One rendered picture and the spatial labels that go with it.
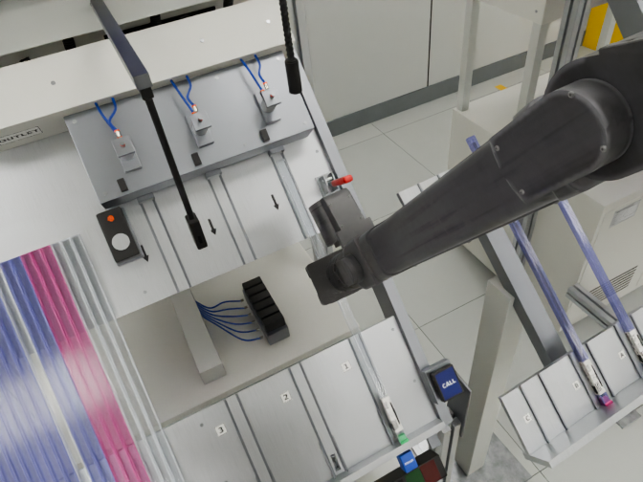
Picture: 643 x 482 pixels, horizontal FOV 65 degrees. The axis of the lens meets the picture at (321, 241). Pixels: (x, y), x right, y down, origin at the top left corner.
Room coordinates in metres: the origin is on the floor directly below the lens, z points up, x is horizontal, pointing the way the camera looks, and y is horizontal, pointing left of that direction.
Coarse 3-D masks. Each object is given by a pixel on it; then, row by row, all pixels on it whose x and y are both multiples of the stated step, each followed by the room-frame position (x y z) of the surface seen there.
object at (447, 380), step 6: (444, 372) 0.44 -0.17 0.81; (450, 372) 0.44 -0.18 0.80; (438, 378) 0.44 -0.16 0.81; (444, 378) 0.44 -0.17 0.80; (450, 378) 0.44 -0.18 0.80; (456, 378) 0.44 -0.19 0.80; (444, 384) 0.43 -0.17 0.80; (450, 384) 0.43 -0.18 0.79; (456, 384) 0.43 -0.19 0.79; (444, 390) 0.42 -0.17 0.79; (450, 390) 0.42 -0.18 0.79; (456, 390) 0.42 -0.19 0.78; (444, 396) 0.41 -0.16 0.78; (450, 396) 0.41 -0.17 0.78
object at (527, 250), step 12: (468, 144) 0.74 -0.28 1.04; (516, 228) 0.62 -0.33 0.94; (528, 252) 0.59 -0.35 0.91; (540, 264) 0.57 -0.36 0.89; (540, 276) 0.55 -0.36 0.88; (552, 288) 0.54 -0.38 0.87; (552, 300) 0.52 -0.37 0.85; (564, 312) 0.51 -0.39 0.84; (564, 324) 0.49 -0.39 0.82; (576, 336) 0.48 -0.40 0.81; (576, 348) 0.46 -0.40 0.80; (600, 396) 0.40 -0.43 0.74
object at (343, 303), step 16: (288, 176) 0.69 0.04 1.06; (304, 208) 0.65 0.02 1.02; (304, 224) 0.63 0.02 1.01; (320, 240) 0.61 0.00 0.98; (320, 256) 0.59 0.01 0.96; (352, 320) 0.51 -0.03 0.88; (352, 336) 0.50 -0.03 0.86; (368, 352) 0.48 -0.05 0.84; (368, 368) 0.46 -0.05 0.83; (400, 432) 0.38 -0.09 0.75
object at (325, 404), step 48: (384, 336) 0.51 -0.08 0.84; (288, 384) 0.44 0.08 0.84; (336, 384) 0.45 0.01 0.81; (384, 384) 0.45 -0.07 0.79; (192, 432) 0.38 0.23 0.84; (240, 432) 0.38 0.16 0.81; (288, 432) 0.39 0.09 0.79; (336, 432) 0.39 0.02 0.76; (384, 432) 0.39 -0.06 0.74; (192, 480) 0.33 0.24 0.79; (240, 480) 0.33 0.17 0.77; (288, 480) 0.33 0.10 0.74
